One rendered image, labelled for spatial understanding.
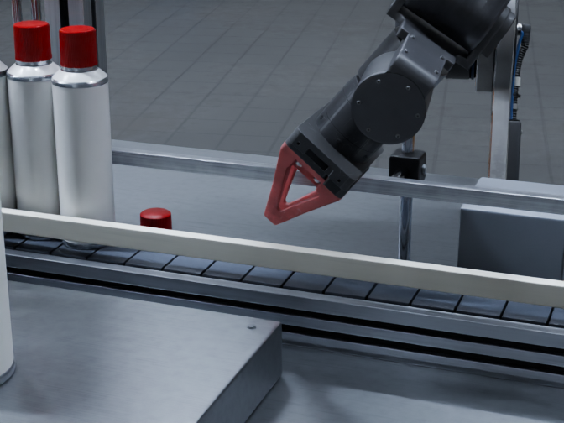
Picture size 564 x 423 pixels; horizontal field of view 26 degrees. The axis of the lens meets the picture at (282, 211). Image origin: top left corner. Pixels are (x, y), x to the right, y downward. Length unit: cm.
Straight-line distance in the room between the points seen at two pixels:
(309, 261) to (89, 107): 25
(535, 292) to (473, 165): 334
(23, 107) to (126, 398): 36
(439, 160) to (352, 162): 337
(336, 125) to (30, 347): 30
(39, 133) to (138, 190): 34
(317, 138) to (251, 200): 43
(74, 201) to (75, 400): 30
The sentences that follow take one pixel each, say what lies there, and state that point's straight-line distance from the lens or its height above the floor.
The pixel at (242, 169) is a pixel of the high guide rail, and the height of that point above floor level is 96.
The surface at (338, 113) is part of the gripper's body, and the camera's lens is 101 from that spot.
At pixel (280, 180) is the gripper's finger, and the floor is 97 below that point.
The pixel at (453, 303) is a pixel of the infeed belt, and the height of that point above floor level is 88.
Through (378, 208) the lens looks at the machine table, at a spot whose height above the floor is 83.
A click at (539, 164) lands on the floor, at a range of 441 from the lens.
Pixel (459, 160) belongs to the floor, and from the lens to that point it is 440.
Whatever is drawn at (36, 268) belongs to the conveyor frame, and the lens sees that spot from 116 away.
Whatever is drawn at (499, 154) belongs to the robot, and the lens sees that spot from 209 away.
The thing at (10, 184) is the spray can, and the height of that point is 93.
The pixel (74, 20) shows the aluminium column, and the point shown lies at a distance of 127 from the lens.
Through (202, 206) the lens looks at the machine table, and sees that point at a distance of 141.
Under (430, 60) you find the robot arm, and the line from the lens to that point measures 94.
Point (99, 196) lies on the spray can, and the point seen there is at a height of 93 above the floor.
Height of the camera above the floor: 130
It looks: 20 degrees down
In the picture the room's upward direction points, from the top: straight up
